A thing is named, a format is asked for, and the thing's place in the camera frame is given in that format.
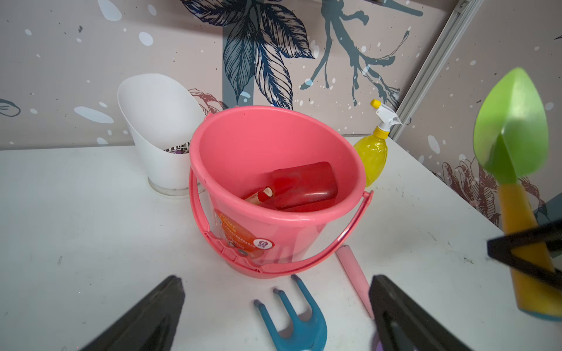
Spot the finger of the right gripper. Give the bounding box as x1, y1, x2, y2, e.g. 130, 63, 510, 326
487, 219, 561, 291

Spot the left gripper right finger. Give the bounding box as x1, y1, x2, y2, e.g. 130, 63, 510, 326
369, 275, 471, 351

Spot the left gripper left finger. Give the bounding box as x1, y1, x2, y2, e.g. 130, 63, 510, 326
83, 275, 185, 351

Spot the purple toy fork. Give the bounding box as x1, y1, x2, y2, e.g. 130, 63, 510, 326
336, 245, 375, 322

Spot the blue toy rake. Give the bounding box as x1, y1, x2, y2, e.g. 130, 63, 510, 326
253, 274, 328, 351

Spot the green toy spade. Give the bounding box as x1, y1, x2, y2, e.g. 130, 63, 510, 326
473, 67, 561, 322

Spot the yellow spray bottle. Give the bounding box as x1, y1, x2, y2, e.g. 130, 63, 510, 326
354, 99, 402, 187

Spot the red toy shovel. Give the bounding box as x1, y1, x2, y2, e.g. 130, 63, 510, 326
244, 162, 339, 212

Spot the pink plastic bucket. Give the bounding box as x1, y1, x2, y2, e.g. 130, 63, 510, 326
190, 106, 373, 279

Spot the white slanted cup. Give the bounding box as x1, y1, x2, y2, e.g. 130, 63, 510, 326
117, 73, 205, 197

